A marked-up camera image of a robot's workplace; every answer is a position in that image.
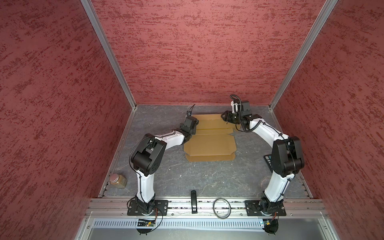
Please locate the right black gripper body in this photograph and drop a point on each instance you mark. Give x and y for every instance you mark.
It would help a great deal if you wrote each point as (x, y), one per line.
(233, 118)

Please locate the black handle bar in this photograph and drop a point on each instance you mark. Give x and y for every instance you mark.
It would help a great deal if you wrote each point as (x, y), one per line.
(194, 202)

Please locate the left circuit board connector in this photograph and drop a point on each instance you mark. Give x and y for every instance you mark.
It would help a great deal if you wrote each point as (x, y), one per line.
(145, 226)

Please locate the aluminium corner post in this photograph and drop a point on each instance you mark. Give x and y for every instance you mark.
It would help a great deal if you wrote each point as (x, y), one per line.
(308, 42)
(92, 15)

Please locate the brown cardboard box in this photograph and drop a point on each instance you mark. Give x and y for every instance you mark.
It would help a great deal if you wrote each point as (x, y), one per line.
(213, 141)

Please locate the white perforated cable duct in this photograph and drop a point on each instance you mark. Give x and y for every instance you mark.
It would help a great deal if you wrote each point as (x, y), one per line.
(252, 225)

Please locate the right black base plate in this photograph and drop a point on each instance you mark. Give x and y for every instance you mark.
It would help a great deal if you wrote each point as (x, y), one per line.
(253, 208)

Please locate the glass spice jar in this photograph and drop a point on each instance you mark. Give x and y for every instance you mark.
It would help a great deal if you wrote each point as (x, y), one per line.
(118, 181)

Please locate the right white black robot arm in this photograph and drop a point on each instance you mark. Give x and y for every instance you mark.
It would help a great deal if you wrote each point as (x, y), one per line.
(285, 162)

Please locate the black calculator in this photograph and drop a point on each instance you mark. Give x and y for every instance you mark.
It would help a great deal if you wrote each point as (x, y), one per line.
(268, 160)

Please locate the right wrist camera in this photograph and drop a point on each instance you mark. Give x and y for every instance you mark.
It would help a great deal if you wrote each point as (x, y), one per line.
(241, 108)

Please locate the left aluminium corner post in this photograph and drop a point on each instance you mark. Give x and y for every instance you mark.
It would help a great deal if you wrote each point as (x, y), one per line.
(92, 15)

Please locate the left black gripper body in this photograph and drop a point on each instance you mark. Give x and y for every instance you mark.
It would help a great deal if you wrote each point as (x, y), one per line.
(193, 131)

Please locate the aluminium frame rail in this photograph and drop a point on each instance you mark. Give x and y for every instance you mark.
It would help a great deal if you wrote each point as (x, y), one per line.
(209, 207)

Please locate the right aluminium corner post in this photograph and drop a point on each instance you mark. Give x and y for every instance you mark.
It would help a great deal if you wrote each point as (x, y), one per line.
(308, 42)

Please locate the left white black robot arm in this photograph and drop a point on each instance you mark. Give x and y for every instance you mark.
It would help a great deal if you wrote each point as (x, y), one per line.
(147, 155)

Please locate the right circuit board connector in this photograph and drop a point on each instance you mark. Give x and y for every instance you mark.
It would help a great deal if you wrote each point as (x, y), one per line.
(271, 226)

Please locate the circuit board connector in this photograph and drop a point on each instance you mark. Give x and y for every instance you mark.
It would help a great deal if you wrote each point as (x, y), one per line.
(145, 226)
(271, 226)

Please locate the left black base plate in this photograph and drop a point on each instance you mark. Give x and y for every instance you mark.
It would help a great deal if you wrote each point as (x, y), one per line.
(160, 207)

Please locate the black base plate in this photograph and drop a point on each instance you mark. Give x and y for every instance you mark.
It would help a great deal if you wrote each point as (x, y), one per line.
(253, 208)
(160, 207)

